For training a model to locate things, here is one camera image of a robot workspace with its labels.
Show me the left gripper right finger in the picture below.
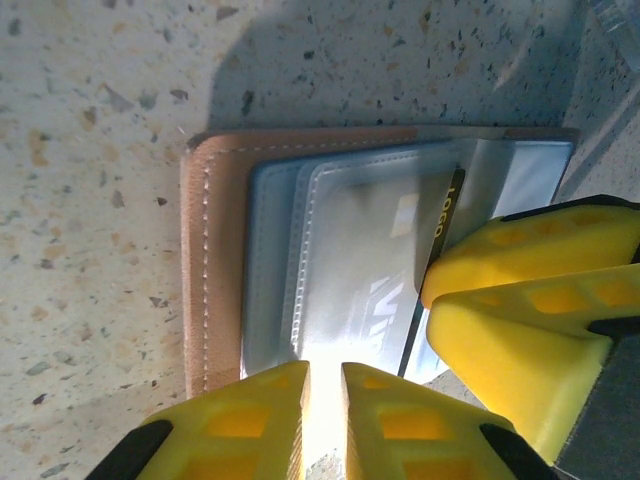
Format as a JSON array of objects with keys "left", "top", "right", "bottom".
[{"left": 341, "top": 362, "right": 556, "bottom": 480}]

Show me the tan leather card holder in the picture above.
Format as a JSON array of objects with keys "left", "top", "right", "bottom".
[{"left": 179, "top": 124, "right": 581, "bottom": 396}]

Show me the black VIP card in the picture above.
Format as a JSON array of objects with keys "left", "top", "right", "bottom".
[{"left": 349, "top": 167, "right": 467, "bottom": 379}]

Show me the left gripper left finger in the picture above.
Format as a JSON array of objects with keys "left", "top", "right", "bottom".
[{"left": 92, "top": 359, "right": 311, "bottom": 480}]

